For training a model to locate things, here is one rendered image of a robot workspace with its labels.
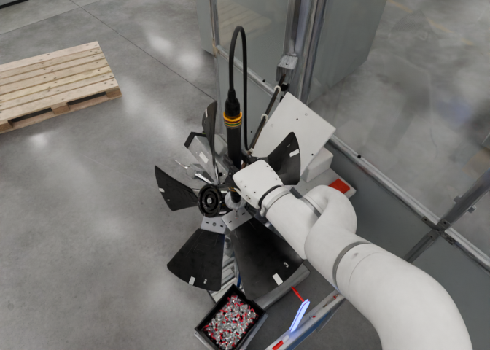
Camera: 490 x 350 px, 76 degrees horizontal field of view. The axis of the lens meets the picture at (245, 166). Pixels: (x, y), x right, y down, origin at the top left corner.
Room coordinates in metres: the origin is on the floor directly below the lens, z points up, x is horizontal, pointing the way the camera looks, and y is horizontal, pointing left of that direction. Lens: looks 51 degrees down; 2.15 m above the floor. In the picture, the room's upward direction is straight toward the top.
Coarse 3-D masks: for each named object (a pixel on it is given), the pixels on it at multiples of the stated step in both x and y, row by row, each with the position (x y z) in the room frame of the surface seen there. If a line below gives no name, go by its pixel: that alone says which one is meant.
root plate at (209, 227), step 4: (204, 220) 0.57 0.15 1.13; (208, 220) 0.57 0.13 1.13; (212, 220) 0.57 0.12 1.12; (216, 220) 0.57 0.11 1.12; (220, 220) 0.58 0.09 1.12; (204, 224) 0.56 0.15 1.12; (208, 224) 0.56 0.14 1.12; (220, 224) 0.57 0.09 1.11; (224, 224) 0.57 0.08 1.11; (204, 228) 0.55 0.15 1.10; (208, 228) 0.55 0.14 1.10; (212, 228) 0.55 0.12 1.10; (216, 228) 0.55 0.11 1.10; (220, 228) 0.56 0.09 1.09; (224, 228) 0.56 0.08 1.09; (216, 232) 0.54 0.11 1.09; (220, 232) 0.55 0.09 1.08
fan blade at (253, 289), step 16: (256, 224) 0.52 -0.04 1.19; (240, 240) 0.47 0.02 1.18; (256, 240) 0.47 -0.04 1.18; (272, 240) 0.47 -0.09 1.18; (240, 256) 0.42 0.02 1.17; (256, 256) 0.41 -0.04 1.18; (272, 256) 0.41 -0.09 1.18; (288, 256) 0.41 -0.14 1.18; (240, 272) 0.37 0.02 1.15; (256, 272) 0.37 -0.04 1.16; (272, 272) 0.37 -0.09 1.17; (288, 272) 0.36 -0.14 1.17; (256, 288) 0.32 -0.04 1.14; (272, 288) 0.32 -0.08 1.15
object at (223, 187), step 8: (208, 184) 0.64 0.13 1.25; (216, 184) 0.64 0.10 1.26; (224, 184) 0.66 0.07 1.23; (200, 192) 0.63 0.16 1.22; (208, 192) 0.62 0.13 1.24; (216, 192) 0.61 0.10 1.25; (200, 200) 0.61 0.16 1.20; (216, 200) 0.59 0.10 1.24; (200, 208) 0.59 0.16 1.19; (208, 208) 0.58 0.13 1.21; (216, 208) 0.57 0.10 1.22; (224, 208) 0.56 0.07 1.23; (208, 216) 0.55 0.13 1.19; (216, 216) 0.54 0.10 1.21
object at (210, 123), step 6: (216, 102) 0.87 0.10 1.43; (210, 108) 0.89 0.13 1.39; (216, 108) 0.85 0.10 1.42; (204, 114) 0.93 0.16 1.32; (210, 114) 0.87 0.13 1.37; (210, 120) 0.85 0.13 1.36; (204, 126) 0.92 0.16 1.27; (210, 126) 0.83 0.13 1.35; (210, 132) 0.82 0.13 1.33; (210, 138) 0.81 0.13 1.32; (210, 144) 0.79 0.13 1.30
